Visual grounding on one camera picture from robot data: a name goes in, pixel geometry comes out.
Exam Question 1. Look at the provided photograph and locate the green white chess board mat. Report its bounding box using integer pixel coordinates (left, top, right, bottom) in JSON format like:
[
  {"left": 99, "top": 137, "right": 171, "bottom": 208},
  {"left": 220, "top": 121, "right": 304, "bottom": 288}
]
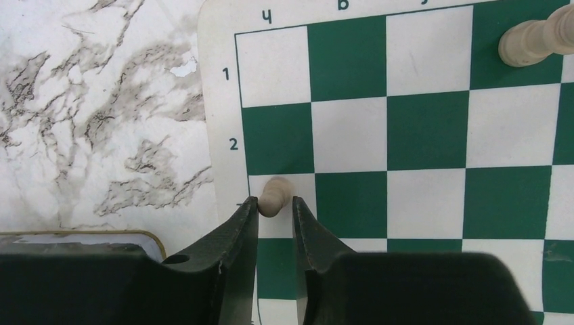
[{"left": 198, "top": 1, "right": 573, "bottom": 324}]

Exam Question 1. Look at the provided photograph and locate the gold tin with dark pieces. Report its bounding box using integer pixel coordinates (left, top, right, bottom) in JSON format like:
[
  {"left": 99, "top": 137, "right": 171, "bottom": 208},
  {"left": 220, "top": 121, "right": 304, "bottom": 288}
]
[{"left": 1, "top": 231, "right": 167, "bottom": 262}]

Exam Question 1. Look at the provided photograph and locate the light pawn piece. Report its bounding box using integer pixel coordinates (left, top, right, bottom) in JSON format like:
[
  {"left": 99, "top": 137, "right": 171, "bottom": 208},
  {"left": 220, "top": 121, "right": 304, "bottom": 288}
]
[
  {"left": 258, "top": 176, "right": 294, "bottom": 218},
  {"left": 498, "top": 3, "right": 573, "bottom": 67}
]

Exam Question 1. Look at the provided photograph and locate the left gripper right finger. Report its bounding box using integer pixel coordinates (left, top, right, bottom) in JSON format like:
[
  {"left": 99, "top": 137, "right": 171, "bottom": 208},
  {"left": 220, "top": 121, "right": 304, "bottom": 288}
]
[{"left": 292, "top": 196, "right": 534, "bottom": 324}]

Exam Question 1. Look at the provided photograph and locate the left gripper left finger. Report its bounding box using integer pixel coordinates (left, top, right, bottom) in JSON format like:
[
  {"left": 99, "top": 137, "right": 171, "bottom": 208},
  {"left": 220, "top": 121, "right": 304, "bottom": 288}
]
[{"left": 1, "top": 197, "right": 259, "bottom": 324}]

